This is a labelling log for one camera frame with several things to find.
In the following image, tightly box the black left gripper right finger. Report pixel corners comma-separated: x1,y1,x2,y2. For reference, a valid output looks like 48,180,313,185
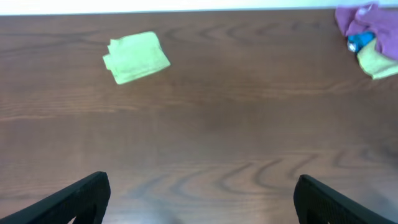
294,174,396,224

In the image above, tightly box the green microfiber cloth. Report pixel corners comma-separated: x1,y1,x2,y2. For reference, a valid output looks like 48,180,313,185
103,31,170,85

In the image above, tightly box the purple microfiber cloth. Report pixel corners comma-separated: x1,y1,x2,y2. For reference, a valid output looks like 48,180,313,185
335,2,397,60

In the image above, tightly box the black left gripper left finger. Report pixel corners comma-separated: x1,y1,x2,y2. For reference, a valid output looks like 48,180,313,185
1,171,111,224

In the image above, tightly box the blue cloth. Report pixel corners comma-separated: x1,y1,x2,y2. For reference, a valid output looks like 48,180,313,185
347,32,375,54

